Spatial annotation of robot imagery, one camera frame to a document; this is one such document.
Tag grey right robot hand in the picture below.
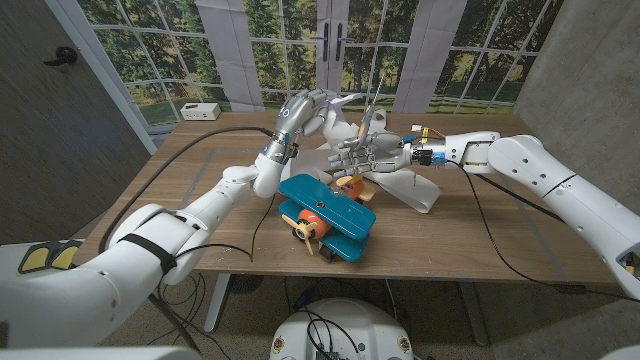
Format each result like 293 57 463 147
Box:
327 130 436 180

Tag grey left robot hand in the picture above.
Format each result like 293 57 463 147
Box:
262 88 337 166

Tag orange-handled scissors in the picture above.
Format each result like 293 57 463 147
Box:
352 75 386 151

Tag white receipt paper strip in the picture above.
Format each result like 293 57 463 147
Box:
289 92 442 215

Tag teal orange toy plane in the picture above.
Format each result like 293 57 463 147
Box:
277 164 378 264

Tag white power strip box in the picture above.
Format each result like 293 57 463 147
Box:
179 102 222 122

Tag printed forest window backdrop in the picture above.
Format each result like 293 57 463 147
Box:
74 0 566 126

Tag black round floor object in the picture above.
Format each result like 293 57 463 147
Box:
229 273 265 295

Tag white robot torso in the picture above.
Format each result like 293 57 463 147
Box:
269 297 416 360

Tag white table leg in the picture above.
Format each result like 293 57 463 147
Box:
456 281 491 348
203 272 233 335

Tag yellow black floor object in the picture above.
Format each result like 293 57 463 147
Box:
18 239 84 275

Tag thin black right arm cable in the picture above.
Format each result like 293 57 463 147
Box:
444 159 640 304

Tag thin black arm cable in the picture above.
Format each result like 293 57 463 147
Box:
444 159 640 304
174 192 277 264

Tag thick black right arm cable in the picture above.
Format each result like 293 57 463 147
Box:
472 172 566 225

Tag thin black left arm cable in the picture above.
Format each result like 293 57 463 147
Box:
174 192 277 264

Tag black wall door handle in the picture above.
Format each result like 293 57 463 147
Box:
43 46 79 67

